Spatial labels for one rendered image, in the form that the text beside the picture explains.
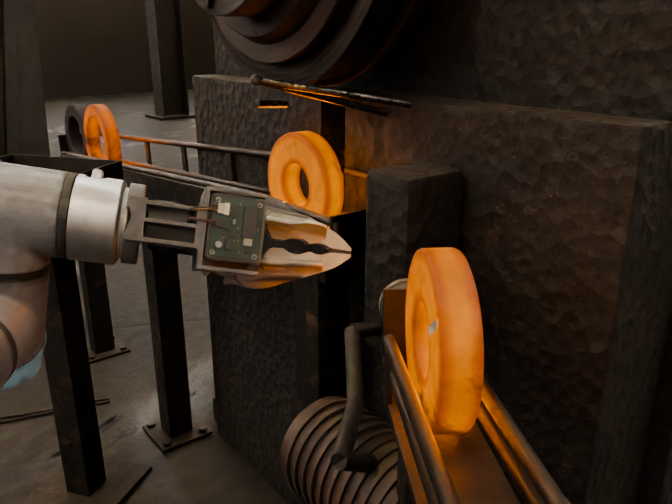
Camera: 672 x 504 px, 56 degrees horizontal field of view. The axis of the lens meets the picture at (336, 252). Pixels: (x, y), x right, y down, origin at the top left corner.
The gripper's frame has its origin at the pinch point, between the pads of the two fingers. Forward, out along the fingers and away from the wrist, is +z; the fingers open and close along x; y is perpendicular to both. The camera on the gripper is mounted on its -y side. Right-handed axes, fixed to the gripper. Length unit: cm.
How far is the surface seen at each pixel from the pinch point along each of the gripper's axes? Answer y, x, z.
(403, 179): -6.1, 9.8, 8.7
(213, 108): -65, 31, -10
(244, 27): -23.6, 31.0, -9.7
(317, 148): -25.8, 16.7, 2.8
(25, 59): -293, 105, -97
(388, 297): 2.9, -4.0, 4.9
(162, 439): -103, -42, -11
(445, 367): 17.9, -9.0, 4.3
